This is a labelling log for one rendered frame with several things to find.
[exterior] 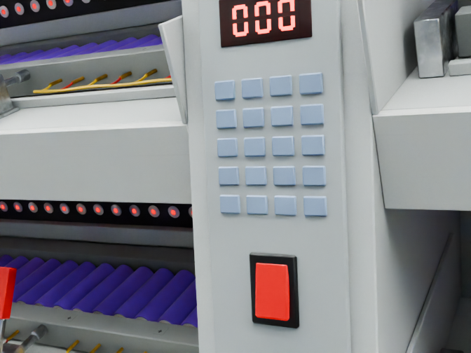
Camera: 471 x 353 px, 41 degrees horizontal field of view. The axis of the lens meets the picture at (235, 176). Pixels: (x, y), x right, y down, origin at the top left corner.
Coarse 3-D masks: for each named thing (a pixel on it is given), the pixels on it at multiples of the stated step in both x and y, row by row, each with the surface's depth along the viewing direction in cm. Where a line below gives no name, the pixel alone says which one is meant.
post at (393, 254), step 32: (192, 0) 31; (352, 0) 27; (192, 32) 31; (352, 32) 27; (192, 64) 31; (352, 64) 27; (192, 96) 31; (352, 96) 27; (192, 128) 32; (352, 128) 28; (192, 160) 32; (352, 160) 28; (192, 192) 32; (352, 192) 28; (352, 224) 28; (384, 224) 29; (416, 224) 34; (448, 224) 41; (352, 256) 28; (384, 256) 29; (416, 256) 34; (352, 288) 28; (384, 288) 29; (416, 288) 34; (352, 320) 28; (384, 320) 29; (416, 320) 34; (352, 352) 28; (384, 352) 29
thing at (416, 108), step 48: (384, 0) 28; (432, 0) 36; (384, 48) 28; (432, 48) 30; (384, 96) 28; (432, 96) 28; (384, 144) 27; (432, 144) 26; (384, 192) 28; (432, 192) 27
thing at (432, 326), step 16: (448, 240) 41; (448, 256) 40; (448, 272) 40; (432, 288) 36; (448, 288) 40; (432, 304) 36; (448, 304) 40; (464, 304) 43; (432, 320) 36; (448, 320) 40; (464, 320) 41; (416, 336) 33; (432, 336) 36; (448, 336) 40; (464, 336) 40; (416, 352) 33; (432, 352) 36; (448, 352) 34; (464, 352) 38
